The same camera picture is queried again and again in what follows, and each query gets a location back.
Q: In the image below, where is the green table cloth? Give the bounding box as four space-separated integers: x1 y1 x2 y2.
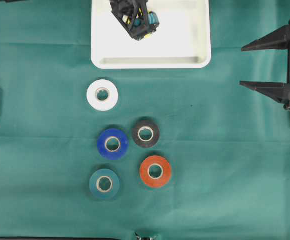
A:
0 0 290 240

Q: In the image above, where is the orange tape roll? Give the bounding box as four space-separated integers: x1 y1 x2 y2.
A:
139 155 172 188

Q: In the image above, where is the teal green tape roll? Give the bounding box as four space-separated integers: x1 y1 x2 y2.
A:
89 168 121 200

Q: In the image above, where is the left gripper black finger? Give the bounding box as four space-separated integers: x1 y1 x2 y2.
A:
110 0 160 41

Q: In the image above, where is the yellow tape roll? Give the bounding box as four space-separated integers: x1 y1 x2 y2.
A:
121 14 153 41

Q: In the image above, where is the white plastic tray case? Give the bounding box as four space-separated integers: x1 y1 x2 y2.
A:
91 0 212 70

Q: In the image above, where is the blue tape roll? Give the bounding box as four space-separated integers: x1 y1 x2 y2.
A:
97 128 129 160

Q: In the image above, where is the white tape roll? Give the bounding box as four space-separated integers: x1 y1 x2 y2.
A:
86 79 119 112

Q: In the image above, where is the black tape roll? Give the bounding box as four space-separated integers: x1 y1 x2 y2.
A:
132 120 160 148

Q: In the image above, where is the metal clamp at table edge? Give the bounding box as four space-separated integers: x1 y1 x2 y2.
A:
134 231 159 240

